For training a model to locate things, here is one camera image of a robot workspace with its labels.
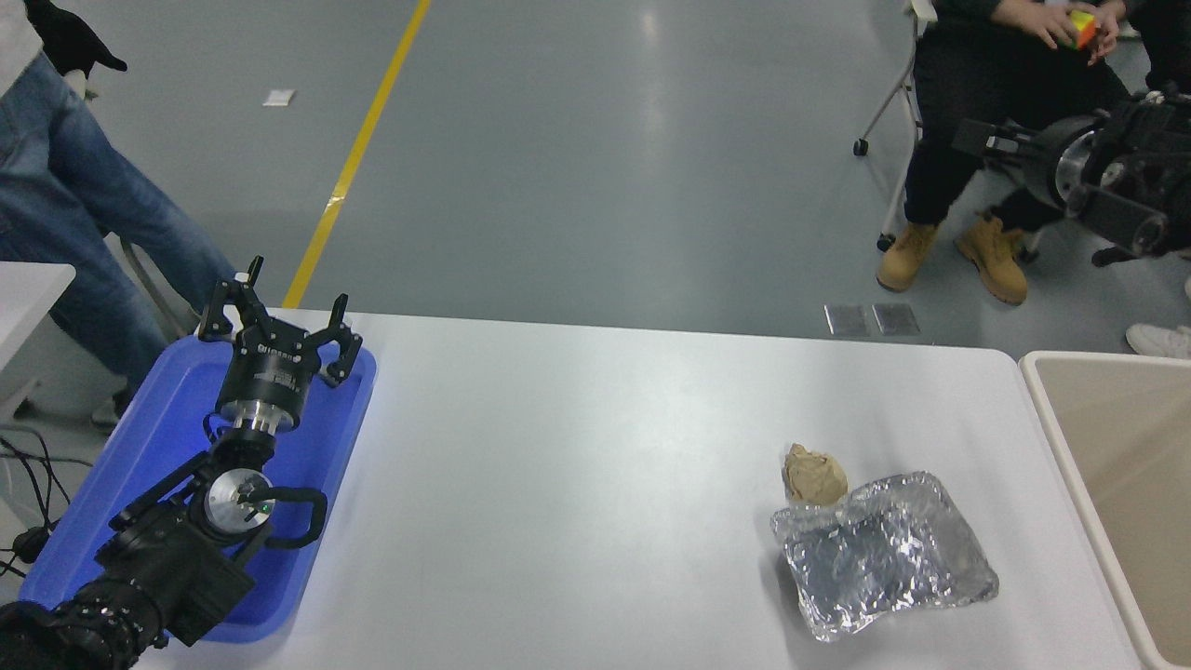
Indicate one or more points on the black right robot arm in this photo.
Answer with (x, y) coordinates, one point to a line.
(1135, 177)

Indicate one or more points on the large pale bin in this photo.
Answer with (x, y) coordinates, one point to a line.
(1135, 484)

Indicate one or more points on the small white table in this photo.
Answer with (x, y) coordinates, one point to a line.
(28, 293)

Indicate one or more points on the white framed chair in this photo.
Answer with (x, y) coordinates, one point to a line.
(903, 102)

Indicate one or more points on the crumpled silver foil tray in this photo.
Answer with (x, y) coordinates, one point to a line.
(875, 558)

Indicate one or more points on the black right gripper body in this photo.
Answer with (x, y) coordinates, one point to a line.
(1042, 163)

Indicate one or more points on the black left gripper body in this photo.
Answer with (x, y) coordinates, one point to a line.
(266, 378)

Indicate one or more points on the white shoe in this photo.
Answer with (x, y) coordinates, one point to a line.
(1161, 341)

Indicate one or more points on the person's left hand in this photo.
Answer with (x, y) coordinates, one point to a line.
(1112, 23)

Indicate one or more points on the blue plastic tray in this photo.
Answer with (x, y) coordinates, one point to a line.
(149, 437)

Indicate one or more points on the metal floor plate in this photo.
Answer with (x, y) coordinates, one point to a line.
(845, 320)
(895, 318)

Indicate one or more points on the colourful puzzle cube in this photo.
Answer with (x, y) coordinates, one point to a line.
(1081, 28)

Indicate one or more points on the person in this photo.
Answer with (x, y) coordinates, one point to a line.
(968, 84)
(56, 195)

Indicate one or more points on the crumpled tan paper ball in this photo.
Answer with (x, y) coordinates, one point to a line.
(814, 475)

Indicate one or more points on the person's right hand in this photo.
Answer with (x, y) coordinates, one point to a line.
(1033, 17)

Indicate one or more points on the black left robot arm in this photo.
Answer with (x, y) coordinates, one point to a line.
(167, 568)

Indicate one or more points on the black garment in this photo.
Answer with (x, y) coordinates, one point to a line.
(79, 42)

